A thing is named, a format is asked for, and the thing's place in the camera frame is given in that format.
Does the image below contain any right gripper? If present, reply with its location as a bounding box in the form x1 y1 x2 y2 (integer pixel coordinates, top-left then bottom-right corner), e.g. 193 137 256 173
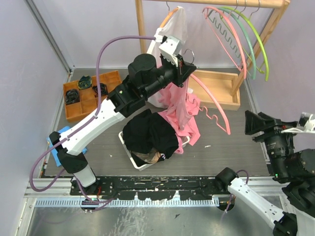
242 107 296 176

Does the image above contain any white t shirt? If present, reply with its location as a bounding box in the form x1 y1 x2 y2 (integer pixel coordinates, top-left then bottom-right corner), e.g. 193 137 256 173
146 5 189 109

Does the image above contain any light pink t shirt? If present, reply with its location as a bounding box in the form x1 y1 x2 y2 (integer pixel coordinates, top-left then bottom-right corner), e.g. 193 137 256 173
158 81 201 146

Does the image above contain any orange hanger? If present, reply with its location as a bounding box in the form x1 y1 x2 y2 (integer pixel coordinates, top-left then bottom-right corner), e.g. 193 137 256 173
159 2 179 28

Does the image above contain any salmon pink hanger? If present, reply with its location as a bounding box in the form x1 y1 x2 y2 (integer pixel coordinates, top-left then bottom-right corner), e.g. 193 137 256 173
202 6 247 79

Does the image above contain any black t shirt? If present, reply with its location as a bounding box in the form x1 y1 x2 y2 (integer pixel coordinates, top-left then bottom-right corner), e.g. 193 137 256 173
123 109 178 163

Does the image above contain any mint green hanger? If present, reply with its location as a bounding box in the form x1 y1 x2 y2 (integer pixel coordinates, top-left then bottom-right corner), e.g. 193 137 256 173
216 0 256 80

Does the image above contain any green plastic hanger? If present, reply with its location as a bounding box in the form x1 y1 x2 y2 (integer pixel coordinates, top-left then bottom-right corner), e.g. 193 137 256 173
219 0 270 82

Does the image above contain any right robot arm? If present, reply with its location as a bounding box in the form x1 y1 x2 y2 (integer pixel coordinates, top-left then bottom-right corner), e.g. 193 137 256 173
215 111 315 236

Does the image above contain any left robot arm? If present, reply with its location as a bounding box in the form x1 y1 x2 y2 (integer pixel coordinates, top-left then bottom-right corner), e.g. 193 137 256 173
49 54 196 195

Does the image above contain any wooden clothes rack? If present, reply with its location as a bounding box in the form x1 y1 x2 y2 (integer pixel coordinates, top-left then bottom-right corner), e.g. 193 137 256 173
134 0 291 111

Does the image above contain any rolled black sock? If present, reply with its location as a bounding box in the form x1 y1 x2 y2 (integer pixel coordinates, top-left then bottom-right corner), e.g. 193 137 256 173
92 83 108 97

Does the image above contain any white perforated plastic basket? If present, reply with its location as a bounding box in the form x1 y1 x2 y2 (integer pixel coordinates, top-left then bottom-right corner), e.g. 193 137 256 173
118 131 190 171

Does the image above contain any rolled green sock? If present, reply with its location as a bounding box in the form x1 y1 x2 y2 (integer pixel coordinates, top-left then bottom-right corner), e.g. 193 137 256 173
77 76 92 90

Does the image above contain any wooden compartment tray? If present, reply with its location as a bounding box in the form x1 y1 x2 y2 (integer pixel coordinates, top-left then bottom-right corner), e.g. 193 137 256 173
63 70 122 122

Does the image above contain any rolled dark sock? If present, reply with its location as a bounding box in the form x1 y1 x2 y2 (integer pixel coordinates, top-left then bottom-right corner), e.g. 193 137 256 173
65 89 80 105

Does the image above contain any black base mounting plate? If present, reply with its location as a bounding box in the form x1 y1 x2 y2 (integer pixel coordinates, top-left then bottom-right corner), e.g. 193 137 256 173
85 174 237 201

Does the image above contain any blue folded cloth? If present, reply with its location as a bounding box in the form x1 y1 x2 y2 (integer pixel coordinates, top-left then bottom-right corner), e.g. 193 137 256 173
46 125 88 168

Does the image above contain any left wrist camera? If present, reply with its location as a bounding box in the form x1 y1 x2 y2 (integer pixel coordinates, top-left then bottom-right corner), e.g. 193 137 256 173
155 35 182 67

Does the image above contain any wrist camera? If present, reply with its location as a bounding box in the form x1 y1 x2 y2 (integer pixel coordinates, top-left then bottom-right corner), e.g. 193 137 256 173
281 112 315 134
155 35 182 67

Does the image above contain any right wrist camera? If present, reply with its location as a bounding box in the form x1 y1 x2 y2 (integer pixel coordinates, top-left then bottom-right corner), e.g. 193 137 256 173
281 112 315 134

